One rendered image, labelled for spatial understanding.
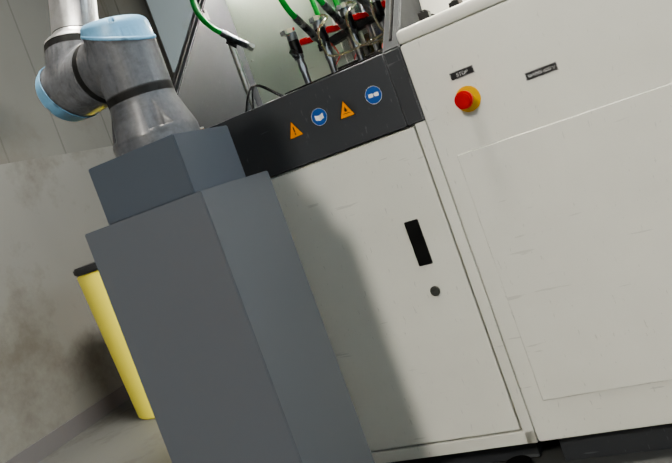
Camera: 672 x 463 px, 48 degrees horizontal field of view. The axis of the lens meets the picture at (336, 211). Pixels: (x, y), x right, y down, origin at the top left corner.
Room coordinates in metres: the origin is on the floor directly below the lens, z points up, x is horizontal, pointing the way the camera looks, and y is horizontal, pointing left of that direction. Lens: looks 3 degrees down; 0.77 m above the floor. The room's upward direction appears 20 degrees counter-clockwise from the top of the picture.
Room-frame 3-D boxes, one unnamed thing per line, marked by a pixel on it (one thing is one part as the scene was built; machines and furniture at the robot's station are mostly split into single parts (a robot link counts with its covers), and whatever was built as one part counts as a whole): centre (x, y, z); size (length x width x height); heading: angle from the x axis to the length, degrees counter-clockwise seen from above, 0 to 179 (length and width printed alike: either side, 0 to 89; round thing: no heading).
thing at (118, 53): (1.31, 0.25, 1.07); 0.13 x 0.12 x 0.14; 53
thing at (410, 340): (1.71, 0.07, 0.44); 0.65 x 0.02 x 0.68; 62
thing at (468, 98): (1.48, -0.31, 0.80); 0.05 x 0.04 x 0.05; 62
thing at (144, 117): (1.30, 0.25, 0.95); 0.15 x 0.15 x 0.10
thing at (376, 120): (1.72, 0.06, 0.87); 0.62 x 0.04 x 0.16; 62
